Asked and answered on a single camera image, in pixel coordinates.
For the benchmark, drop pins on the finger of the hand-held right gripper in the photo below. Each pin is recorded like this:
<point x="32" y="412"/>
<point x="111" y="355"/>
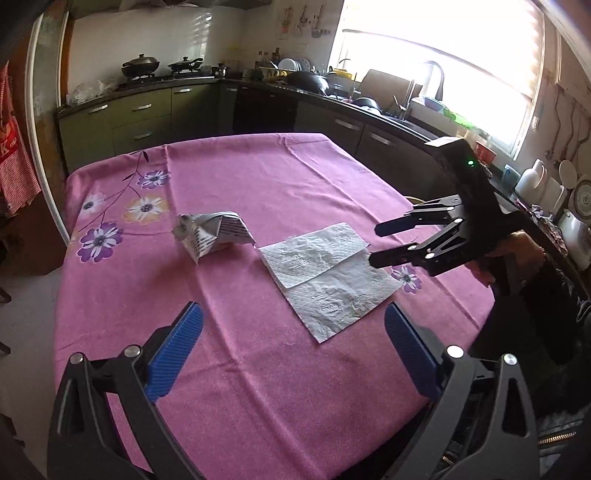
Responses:
<point x="415" y="254"/>
<point x="415" y="217"/>

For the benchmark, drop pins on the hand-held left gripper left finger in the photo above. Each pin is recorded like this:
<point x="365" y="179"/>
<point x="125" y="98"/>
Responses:
<point x="178" y="350"/>

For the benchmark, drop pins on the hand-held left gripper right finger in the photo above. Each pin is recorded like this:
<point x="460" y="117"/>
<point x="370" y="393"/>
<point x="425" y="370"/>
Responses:
<point x="408" y="350"/>

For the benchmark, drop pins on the white paper towel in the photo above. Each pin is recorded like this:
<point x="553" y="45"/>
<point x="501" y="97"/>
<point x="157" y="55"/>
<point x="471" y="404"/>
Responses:
<point x="309" y="258"/>
<point x="337" y="300"/>

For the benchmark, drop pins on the grey carton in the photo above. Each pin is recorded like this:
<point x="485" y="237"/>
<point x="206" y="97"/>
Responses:
<point x="217" y="228"/>

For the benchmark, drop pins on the person's right forearm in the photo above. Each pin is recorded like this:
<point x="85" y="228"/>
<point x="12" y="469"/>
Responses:
<point x="554" y="314"/>

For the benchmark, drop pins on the person's right hand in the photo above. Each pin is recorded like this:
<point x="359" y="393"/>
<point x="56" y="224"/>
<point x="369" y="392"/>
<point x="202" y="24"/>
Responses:
<point x="521" y="249"/>

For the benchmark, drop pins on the white plastic jug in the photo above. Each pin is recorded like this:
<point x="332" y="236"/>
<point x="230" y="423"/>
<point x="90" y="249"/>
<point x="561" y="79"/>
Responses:
<point x="531" y="179"/>

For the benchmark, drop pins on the white round plate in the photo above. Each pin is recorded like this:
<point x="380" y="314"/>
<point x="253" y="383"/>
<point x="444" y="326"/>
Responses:
<point x="568" y="171"/>

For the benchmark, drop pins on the white rice cooker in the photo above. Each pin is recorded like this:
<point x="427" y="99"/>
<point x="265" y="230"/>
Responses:
<point x="575" y="235"/>

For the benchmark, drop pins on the steel sink faucet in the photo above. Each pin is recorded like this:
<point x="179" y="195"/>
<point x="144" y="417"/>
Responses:
<point x="406" y="99"/>

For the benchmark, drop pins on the green sink side cabinets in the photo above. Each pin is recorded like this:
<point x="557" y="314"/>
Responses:
<point x="332" y="124"/>

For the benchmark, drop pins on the beige cutting board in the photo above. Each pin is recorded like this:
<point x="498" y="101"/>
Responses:
<point x="385" y="83"/>

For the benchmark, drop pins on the pink floral tablecloth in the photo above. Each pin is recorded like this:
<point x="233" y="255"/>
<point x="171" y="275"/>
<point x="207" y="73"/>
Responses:
<point x="277" y="184"/>

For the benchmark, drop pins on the kitchen window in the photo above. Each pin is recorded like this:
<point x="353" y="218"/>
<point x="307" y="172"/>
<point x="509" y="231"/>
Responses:
<point x="438" y="55"/>

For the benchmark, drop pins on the large black wok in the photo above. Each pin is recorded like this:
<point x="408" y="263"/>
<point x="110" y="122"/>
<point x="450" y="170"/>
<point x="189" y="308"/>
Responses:
<point x="308" y="83"/>

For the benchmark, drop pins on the person's dark jacket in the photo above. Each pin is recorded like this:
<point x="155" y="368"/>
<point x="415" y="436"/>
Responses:
<point x="563" y="443"/>

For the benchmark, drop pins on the dish rack with plates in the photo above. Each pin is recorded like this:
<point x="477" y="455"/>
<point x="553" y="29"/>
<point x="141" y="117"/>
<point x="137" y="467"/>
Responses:
<point x="288" y="67"/>

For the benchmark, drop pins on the row of seasoning bottles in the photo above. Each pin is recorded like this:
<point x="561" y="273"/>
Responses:
<point x="268" y="57"/>

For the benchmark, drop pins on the hanging kitchen utensils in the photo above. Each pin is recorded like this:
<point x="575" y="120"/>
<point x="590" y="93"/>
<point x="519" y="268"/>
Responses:
<point x="302" y="23"/>

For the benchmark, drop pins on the green stove side cabinets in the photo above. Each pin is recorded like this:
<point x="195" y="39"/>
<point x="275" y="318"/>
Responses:
<point x="138" y="120"/>

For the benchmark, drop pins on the small steel pot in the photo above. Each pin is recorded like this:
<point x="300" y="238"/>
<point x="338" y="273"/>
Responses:
<point x="220" y="70"/>

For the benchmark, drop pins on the red checkered apron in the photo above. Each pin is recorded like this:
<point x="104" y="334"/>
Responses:
<point x="16" y="152"/>

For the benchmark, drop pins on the gas stove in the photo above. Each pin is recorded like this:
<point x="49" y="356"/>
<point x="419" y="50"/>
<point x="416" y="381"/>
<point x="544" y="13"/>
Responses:
<point x="166" y="78"/>

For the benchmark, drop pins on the clear plastic bag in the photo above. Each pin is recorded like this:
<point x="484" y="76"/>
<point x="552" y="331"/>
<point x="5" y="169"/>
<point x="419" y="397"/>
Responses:
<point x="90" y="91"/>

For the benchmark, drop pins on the black lidded frying pan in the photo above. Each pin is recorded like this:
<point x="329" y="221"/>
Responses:
<point x="184" y="65"/>

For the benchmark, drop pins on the black lidded wok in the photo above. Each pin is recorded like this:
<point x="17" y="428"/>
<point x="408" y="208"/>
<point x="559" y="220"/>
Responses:
<point x="140" y="67"/>

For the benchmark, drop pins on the white door frame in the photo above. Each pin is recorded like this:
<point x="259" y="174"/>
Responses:
<point x="41" y="138"/>

